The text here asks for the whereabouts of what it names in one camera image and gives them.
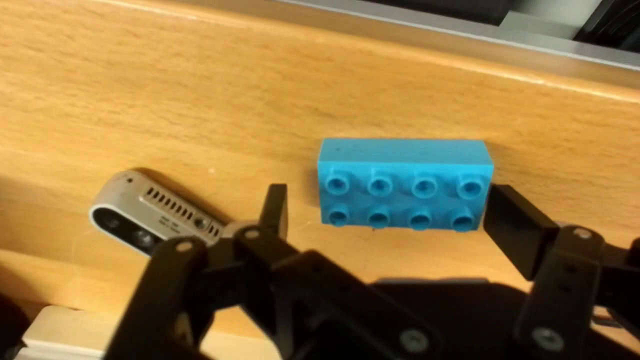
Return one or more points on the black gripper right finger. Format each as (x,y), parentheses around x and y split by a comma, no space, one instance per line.
(573,271)

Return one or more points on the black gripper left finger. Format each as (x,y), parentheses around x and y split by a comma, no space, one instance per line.
(186,283)

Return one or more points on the blue toy brick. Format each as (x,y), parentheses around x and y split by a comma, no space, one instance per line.
(402,182)

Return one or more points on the grey depth camera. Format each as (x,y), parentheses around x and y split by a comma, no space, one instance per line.
(142,208)

